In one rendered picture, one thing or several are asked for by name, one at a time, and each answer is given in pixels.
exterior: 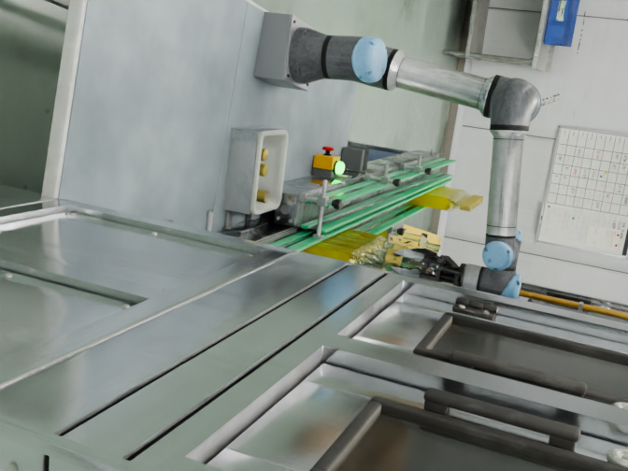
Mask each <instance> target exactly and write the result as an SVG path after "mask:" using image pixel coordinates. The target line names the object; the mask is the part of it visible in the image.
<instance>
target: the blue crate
mask: <svg viewBox="0 0 628 471"><path fill-rule="evenodd" d="M579 1H580V0H550V5H549V15H548V20H547V25H546V31H545V36H544V41H543V42H544V44H547V45H553V46H563V47H571V46H572V41H573V35H574V31H575V26H576V20H577V15H578V7H579Z"/></svg>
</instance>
